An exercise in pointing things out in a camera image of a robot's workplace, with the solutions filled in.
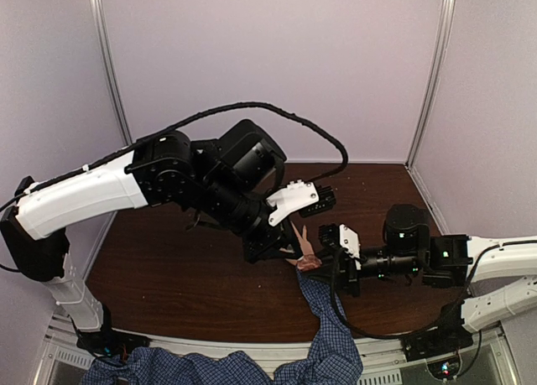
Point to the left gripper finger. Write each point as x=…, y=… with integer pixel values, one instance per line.
x=290, y=242
x=258, y=254

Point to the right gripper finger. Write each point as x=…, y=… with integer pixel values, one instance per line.
x=323, y=275
x=331, y=255

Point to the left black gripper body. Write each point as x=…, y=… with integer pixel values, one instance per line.
x=253, y=247

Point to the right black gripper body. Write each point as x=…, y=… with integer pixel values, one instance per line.
x=348, y=273

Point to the pink nail polish bottle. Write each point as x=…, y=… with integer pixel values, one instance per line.
x=308, y=262

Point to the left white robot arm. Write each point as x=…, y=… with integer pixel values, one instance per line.
x=234, y=179

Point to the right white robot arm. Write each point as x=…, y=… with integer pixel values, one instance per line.
x=496, y=276

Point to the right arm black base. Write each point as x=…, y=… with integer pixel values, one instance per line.
x=435, y=343

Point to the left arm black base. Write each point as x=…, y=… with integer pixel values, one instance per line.
x=118, y=343

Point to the mannequin hand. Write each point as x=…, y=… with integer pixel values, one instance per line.
x=305, y=244

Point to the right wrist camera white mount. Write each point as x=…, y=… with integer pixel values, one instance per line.
x=335, y=237

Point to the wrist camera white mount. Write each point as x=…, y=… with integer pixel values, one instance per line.
x=306, y=198
x=335, y=237

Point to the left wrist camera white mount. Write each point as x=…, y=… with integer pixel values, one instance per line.
x=306, y=198

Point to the right aluminium frame post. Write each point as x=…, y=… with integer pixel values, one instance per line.
x=442, y=40

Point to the aluminium frame post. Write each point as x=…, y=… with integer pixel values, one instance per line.
x=442, y=40
x=99, y=16

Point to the left aluminium frame post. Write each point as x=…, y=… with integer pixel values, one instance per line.
x=99, y=16

